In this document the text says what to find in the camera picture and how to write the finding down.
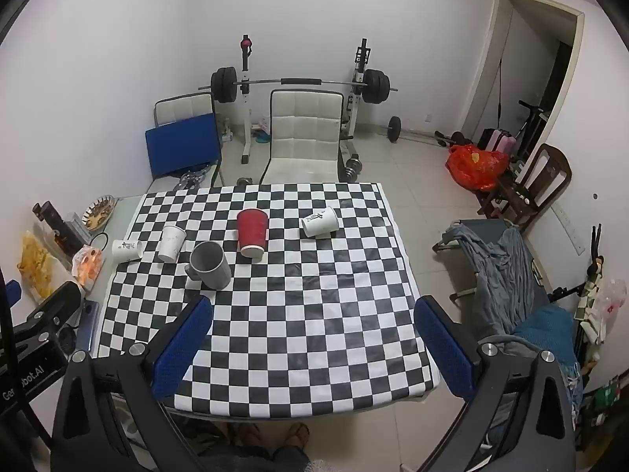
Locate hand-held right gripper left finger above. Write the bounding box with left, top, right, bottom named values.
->
left=50, top=295, right=214, bottom=472

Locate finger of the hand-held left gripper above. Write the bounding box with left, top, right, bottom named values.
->
left=14, top=282, right=83, bottom=350

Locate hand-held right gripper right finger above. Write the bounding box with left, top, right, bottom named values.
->
left=414, top=296, right=577, bottom=472

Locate red paper cup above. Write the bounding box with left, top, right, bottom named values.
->
left=237, top=208, right=270, bottom=259

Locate white paper cup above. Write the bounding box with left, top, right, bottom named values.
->
left=111, top=239, right=144, bottom=262
left=157, top=225, right=188, bottom=263
left=301, top=206, right=341, bottom=240

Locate blue phone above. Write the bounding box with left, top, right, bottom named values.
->
left=74, top=300, right=102, bottom=355

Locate yellow snack bag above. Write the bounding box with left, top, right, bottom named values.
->
left=17, top=231, right=66, bottom=304

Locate orange snack packet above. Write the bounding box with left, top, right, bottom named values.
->
left=71, top=245, right=105, bottom=291

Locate dark bottle box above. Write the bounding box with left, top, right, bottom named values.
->
left=32, top=201, right=87, bottom=253

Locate grey mug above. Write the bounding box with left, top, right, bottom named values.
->
left=184, top=241, right=232, bottom=290

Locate grey cloth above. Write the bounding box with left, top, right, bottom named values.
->
left=449, top=223, right=537, bottom=338

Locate plate of food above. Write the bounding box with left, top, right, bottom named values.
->
left=81, top=194, right=117, bottom=232

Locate teal cloth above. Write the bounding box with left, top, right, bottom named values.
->
left=511, top=305, right=584, bottom=404

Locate person's sandalled foot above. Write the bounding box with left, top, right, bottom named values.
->
left=236, top=425, right=261, bottom=454
left=282, top=423, right=312, bottom=453

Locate checkered tablecloth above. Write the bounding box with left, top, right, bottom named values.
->
left=96, top=182, right=440, bottom=419

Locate folding cot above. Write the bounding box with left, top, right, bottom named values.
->
left=432, top=219, right=557, bottom=337

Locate white plastic bag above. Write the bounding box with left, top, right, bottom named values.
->
left=587, top=278, right=629, bottom=346

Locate red plastic bag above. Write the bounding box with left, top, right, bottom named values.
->
left=446, top=144, right=510, bottom=193

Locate dark wooden chair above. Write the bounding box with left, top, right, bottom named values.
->
left=476, top=144, right=573, bottom=232

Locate blue board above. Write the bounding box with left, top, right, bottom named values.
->
left=145, top=113, right=222, bottom=181

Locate pink suitcase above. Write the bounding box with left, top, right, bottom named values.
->
left=479, top=128, right=518, bottom=156

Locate floor bar with weight plate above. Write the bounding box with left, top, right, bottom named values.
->
left=387, top=115, right=461, bottom=149

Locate white barbell rack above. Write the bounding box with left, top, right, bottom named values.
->
left=238, top=34, right=373, bottom=165

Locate white padded chair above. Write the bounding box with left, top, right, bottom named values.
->
left=154, top=93, right=227, bottom=190
left=259, top=89, right=348, bottom=186

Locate kick scooter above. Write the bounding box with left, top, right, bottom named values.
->
left=511, top=100, right=552, bottom=158

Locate black barbell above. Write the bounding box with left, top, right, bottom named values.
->
left=199, top=66, right=400, bottom=105

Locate black ring cable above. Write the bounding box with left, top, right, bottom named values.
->
left=88, top=232, right=117, bottom=257

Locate doorway frame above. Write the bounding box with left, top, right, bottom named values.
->
left=462, top=0, right=586, bottom=158

